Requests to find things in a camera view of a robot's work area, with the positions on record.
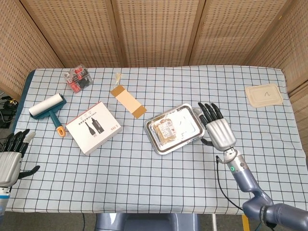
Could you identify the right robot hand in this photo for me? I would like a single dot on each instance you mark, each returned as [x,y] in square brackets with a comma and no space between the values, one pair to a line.
[219,132]

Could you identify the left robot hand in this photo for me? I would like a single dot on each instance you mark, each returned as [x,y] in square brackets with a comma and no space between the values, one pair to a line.
[8,166]

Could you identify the packaged snack bag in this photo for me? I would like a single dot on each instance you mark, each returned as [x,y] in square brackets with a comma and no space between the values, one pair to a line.
[164,131]

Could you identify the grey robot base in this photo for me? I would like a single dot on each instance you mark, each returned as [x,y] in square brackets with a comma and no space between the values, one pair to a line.
[146,222]

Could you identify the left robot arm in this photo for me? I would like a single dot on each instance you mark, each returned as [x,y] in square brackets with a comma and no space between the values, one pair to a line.
[3,199]

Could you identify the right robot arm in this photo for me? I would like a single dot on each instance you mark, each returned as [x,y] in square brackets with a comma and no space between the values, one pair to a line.
[255,187]

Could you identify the stainless steel tray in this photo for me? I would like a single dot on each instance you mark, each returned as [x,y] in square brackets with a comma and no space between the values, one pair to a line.
[173,128]

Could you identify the beige pulp container lid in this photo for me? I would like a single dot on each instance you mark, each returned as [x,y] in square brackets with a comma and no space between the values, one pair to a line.
[264,95]

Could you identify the teal lint roller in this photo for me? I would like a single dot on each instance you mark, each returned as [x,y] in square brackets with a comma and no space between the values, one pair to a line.
[48,109]

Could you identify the white product box with bottles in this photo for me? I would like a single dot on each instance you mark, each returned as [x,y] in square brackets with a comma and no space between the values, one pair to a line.
[94,128]

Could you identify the beige and brown bookmark card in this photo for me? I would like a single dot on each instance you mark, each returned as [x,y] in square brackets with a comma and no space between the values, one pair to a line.
[128,101]

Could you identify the blue checkered tablecloth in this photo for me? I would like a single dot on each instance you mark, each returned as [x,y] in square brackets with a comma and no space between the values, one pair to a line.
[120,173]

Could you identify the clear box of black clips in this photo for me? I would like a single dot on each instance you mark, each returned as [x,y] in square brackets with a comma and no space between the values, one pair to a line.
[78,77]

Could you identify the wooden lattice folding screen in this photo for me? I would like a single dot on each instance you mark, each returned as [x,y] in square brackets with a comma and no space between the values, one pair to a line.
[154,31]

